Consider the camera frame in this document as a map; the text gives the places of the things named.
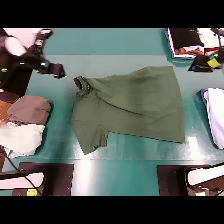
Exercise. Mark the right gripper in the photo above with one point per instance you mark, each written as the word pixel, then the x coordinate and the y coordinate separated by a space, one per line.
pixel 201 64

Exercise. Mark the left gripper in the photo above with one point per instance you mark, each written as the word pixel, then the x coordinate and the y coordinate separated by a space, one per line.
pixel 56 70

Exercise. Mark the green T-shirt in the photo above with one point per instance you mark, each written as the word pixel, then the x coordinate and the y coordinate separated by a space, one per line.
pixel 133 106

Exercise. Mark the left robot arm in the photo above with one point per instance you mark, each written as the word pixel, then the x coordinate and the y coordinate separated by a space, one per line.
pixel 20 181

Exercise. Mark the black garment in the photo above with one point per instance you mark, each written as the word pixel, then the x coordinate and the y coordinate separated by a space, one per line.
pixel 185 38

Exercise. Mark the grey-brown garment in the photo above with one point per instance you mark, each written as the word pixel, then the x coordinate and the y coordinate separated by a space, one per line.
pixel 30 109

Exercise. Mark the white garment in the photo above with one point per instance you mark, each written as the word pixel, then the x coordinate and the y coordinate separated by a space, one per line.
pixel 216 116
pixel 20 140

